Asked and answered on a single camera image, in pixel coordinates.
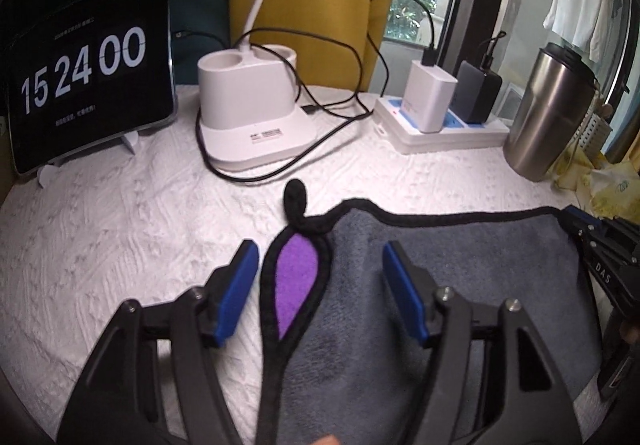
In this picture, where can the white tablet stand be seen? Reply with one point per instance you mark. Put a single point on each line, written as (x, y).
(127, 141)

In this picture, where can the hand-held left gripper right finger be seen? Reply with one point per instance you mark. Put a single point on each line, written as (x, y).
(402, 295)

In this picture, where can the person's left hand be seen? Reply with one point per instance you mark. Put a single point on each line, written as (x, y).
(327, 440)

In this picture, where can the tablet with clock display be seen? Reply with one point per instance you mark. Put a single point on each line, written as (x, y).
(85, 70)

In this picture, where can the white desk lamp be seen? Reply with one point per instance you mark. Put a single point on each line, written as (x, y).
(250, 95)

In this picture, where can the grey metal mesh holder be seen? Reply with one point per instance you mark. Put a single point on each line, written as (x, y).
(597, 137)

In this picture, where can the white hanging shirt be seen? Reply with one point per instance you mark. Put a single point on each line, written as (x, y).
(580, 0)

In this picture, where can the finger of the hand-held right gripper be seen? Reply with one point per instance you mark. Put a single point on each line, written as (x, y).
(582, 225)

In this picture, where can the white power strip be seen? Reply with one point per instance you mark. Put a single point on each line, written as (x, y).
(450, 137)

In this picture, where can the white textured table cover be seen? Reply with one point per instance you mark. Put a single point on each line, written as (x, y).
(125, 235)

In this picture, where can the white charger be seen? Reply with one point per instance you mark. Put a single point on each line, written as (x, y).
(430, 97)

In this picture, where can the yellow plastic bag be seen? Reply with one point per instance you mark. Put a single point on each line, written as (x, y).
(612, 185)

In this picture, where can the grey towel with black trim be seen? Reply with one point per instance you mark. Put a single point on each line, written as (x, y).
(360, 285)

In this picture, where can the stainless steel tumbler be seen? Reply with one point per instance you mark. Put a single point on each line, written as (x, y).
(545, 115)

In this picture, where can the black charger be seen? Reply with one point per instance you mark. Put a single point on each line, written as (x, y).
(477, 92)

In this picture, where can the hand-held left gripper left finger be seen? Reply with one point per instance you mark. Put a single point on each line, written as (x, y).
(235, 290)

